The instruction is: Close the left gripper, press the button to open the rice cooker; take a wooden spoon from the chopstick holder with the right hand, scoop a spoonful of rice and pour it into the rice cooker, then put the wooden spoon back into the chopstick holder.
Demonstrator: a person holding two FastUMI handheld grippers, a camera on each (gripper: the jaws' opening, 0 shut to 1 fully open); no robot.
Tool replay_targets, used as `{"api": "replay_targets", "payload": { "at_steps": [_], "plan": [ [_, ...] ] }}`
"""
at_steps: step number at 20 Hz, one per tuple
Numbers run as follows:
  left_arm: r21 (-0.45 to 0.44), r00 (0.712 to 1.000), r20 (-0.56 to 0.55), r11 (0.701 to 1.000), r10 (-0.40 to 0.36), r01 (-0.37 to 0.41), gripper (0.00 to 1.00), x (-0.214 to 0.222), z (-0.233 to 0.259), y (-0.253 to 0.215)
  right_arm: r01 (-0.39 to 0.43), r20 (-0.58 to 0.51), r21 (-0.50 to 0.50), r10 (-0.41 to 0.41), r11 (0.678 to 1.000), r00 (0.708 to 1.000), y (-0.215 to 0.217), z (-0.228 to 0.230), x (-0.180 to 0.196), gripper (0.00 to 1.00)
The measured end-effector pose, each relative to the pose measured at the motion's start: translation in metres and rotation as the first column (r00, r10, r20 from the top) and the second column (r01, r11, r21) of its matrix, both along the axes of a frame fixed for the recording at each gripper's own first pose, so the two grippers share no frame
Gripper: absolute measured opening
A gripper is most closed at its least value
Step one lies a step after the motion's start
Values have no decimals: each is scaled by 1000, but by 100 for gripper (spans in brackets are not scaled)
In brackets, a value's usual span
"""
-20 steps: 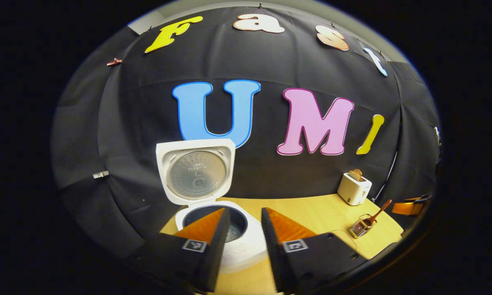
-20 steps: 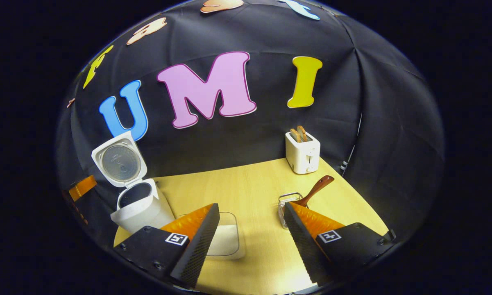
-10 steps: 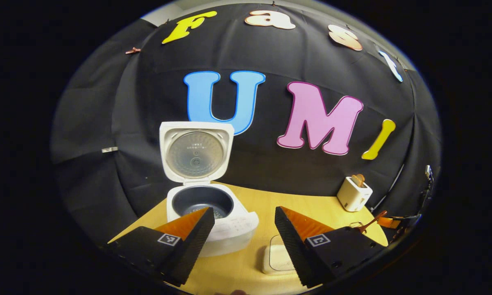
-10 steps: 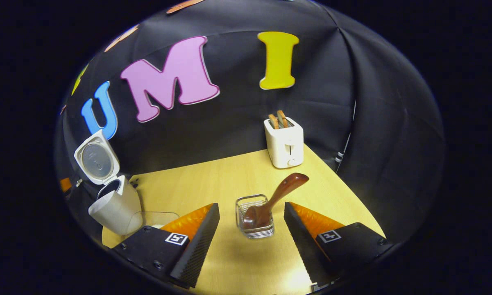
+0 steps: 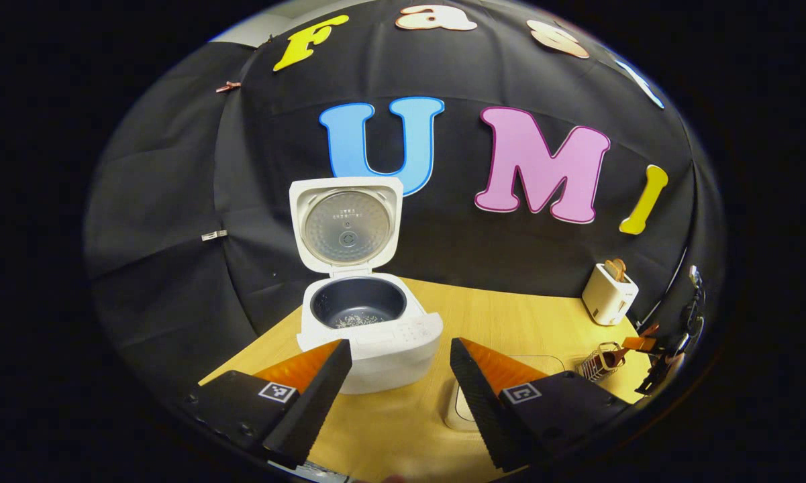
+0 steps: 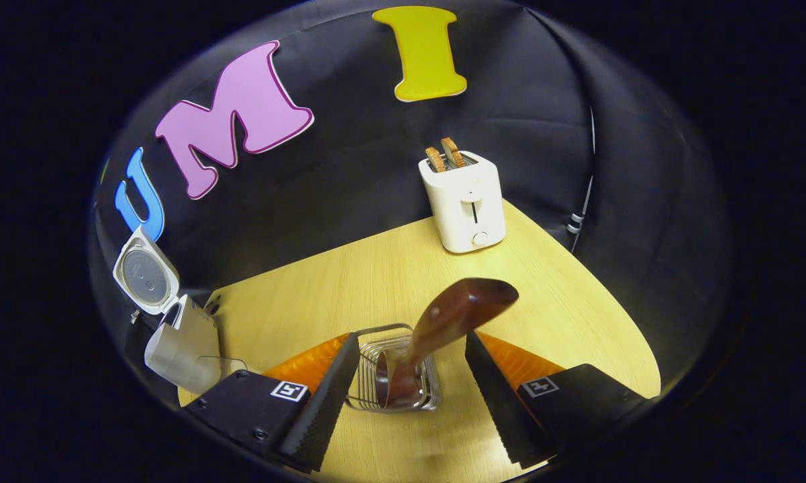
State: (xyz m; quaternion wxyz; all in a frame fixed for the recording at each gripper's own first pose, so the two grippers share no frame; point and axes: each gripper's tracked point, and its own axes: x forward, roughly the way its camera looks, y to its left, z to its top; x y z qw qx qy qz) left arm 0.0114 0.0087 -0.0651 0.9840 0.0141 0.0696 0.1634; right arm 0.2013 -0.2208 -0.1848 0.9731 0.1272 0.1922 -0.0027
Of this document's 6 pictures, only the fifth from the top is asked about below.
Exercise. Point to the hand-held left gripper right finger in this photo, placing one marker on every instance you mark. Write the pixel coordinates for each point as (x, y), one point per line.
(473, 396)

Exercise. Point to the copper cloth clip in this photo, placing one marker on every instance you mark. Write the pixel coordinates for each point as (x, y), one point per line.
(228, 86)

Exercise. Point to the black backdrop cloth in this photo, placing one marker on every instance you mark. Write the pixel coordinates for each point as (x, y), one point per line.
(174, 201)

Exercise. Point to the brown toast slice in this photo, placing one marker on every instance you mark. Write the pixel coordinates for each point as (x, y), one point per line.
(616, 268)

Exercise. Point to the clear plastic rice box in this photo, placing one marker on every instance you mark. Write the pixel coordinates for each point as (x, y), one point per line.
(543, 362)

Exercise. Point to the white rice grains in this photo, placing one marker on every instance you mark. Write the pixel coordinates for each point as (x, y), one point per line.
(356, 320)

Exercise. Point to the white toaster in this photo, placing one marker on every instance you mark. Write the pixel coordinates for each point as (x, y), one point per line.
(607, 302)

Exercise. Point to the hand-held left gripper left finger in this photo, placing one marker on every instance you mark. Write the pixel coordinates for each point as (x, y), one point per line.
(322, 396)

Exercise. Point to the white rice cooker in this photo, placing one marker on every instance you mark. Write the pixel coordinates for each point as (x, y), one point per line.
(389, 349)

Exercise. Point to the white cloth clip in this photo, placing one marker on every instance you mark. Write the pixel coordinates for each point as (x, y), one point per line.
(214, 235)

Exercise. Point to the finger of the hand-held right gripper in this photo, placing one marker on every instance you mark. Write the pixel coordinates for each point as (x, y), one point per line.
(639, 344)

